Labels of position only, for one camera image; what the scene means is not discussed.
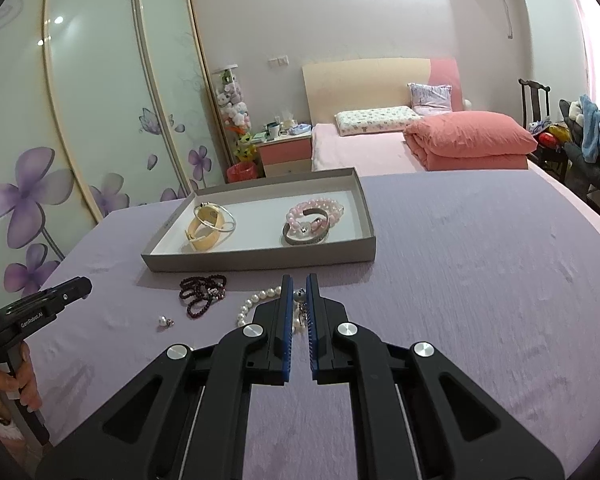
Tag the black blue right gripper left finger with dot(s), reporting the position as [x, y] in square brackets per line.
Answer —
[185, 415]

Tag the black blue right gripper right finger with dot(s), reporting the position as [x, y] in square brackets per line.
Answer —
[415, 414]

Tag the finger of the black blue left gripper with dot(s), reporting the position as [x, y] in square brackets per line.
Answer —
[50, 300]

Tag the single pearl earring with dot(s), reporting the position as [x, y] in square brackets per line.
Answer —
[164, 323]

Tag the person's left hand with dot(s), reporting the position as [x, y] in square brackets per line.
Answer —
[24, 382]

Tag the lilac bed cover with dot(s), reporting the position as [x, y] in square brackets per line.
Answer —
[496, 269]

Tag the thin silver bangle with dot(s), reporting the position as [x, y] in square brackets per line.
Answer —
[215, 217]

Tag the grey open bangle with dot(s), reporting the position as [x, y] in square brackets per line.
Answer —
[306, 233]

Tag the grey cardboard tray box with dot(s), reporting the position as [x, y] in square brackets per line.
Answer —
[255, 241]

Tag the floral sliding wardrobe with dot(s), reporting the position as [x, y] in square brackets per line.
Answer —
[104, 105]

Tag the red waste bin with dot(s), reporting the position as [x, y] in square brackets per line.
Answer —
[242, 171]

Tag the plush toy column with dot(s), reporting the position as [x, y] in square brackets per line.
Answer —
[233, 111]

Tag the pink white nightstand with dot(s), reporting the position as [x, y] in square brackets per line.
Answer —
[286, 155]

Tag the pink bed sheet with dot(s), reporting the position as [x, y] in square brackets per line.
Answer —
[378, 154]

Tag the folded coral duvet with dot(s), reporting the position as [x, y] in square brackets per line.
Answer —
[469, 140]

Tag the dark wooden chair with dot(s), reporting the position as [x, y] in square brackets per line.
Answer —
[548, 156]

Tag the patterned white pillow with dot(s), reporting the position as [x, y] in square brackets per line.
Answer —
[375, 120]

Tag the lilac floral pillow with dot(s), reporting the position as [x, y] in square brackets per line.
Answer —
[430, 100]

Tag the beige pink headboard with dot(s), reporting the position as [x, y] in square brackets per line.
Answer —
[332, 87]

